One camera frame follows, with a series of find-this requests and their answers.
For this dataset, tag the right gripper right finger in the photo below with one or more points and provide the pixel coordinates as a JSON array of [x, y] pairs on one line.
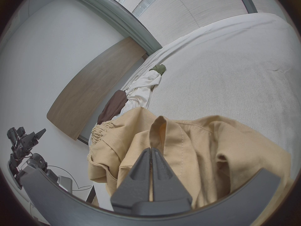
[[167, 182]]

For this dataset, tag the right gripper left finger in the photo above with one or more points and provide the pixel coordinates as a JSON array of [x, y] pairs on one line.
[[138, 182]]

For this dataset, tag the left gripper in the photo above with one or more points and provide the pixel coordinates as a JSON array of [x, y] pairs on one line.
[[28, 142]]

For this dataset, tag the mustard yellow shorts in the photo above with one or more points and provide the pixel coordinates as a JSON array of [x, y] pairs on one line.
[[199, 145]]

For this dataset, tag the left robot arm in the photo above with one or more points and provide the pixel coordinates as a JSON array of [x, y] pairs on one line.
[[38, 160]]

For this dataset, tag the bed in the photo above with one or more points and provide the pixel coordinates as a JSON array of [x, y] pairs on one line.
[[223, 67]]

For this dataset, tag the brown garment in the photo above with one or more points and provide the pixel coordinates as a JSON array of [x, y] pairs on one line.
[[112, 107]]

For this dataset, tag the cream garment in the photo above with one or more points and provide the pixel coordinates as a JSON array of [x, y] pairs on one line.
[[141, 90]]

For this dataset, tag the olive green garment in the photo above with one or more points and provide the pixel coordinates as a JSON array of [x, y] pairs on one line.
[[158, 68]]

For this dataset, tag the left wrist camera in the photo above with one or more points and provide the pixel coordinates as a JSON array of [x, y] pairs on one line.
[[15, 133]]

